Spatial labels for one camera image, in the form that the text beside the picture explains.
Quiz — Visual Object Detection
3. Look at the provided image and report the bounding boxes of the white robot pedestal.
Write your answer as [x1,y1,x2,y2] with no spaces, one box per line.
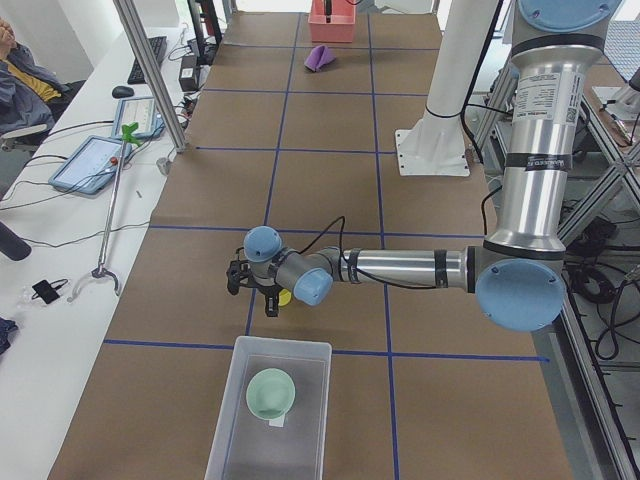
[395,0,502,177]

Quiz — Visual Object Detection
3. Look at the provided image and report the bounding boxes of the white label in box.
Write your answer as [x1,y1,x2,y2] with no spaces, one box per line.
[268,415,286,428]

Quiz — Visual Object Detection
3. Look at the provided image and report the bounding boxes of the aluminium frame post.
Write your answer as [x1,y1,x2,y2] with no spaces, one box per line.
[113,0,186,154]

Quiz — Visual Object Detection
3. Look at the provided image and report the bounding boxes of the black power adapter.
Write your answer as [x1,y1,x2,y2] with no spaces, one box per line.
[178,54,201,92]

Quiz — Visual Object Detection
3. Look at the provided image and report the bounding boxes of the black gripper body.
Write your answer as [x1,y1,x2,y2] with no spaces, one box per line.
[226,253,280,300]

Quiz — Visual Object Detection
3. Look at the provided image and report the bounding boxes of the blue teach pendant far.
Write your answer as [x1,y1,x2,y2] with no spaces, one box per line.
[110,96,164,140]

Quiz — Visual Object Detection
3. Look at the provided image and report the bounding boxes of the clear plastic storage box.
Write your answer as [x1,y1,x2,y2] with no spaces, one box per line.
[205,336,332,479]

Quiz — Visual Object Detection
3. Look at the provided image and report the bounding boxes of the seated person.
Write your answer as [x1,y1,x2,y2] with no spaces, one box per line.
[1,19,74,135]

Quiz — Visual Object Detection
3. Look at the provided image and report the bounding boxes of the light green bowl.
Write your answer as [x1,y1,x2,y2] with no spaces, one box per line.
[245,368,296,421]

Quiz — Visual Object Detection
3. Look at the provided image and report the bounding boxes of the blue teach pendant near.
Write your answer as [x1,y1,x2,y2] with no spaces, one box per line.
[48,135,131,195]

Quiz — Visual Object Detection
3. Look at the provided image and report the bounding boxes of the blue teach pendant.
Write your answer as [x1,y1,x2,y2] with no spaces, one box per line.
[48,135,131,195]
[110,96,164,140]

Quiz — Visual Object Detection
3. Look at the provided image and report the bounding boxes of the purple cloth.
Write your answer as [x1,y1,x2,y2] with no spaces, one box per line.
[304,45,336,72]

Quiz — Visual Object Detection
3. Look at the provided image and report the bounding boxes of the green handled reacher grabber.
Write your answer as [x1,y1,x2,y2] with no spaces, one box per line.
[67,122,141,303]

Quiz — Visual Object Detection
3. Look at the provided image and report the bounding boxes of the pink plastic tray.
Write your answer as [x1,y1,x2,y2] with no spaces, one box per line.
[307,0,356,43]

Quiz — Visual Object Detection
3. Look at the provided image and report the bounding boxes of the black computer mouse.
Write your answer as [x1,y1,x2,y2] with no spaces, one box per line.
[111,85,135,99]

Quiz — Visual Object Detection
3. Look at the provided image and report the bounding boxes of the black keyboard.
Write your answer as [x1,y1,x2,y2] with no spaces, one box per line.
[126,35,169,85]

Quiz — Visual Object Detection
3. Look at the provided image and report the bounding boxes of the yellow plastic cup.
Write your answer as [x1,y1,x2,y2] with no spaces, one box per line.
[278,289,292,307]

